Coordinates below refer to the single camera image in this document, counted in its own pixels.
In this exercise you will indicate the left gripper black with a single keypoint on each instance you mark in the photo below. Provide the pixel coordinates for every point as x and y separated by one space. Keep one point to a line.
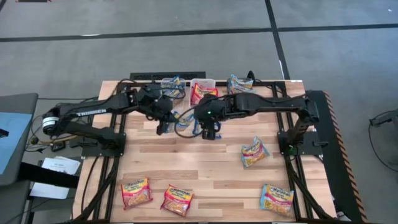
160 107

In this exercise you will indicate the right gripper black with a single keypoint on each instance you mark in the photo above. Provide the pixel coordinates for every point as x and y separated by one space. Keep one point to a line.
209 125

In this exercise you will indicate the red Maruchan beef noodle pack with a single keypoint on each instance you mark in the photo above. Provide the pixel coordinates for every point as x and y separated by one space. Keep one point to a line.
176 200
202 93
136 193

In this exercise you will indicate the light blue Maruchan noodle pack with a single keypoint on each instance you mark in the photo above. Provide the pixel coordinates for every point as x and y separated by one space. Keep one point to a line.
234 84
276 199
248 84
254 152

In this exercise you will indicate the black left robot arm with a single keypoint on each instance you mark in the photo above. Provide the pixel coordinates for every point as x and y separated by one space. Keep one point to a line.
93 109

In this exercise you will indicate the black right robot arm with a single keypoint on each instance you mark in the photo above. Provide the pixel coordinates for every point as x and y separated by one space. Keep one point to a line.
267 104

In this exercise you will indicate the white plastic bin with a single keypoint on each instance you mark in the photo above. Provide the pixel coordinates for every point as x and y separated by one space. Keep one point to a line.
211 82

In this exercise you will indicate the clear plastic bin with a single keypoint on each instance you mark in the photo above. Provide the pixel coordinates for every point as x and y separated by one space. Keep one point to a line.
183 81

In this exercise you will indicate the grey plastic bin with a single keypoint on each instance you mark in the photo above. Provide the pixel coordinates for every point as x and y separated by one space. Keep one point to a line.
227 84

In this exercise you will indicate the black ribbed floor strip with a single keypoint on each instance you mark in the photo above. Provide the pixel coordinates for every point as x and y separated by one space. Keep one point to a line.
168 76

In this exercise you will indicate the white paper sheet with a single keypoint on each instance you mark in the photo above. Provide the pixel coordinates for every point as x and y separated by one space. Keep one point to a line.
62 165
49 190

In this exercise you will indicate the black hazard-striped ramp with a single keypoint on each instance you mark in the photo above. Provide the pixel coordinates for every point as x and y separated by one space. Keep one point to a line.
335 155

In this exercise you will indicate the black beam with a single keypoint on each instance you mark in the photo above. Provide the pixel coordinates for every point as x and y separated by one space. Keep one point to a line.
46 175

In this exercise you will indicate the blue panel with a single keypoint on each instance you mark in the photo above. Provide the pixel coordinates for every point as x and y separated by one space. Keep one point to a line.
12 140

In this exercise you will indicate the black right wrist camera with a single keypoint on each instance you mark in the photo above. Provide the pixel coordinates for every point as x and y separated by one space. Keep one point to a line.
209 134

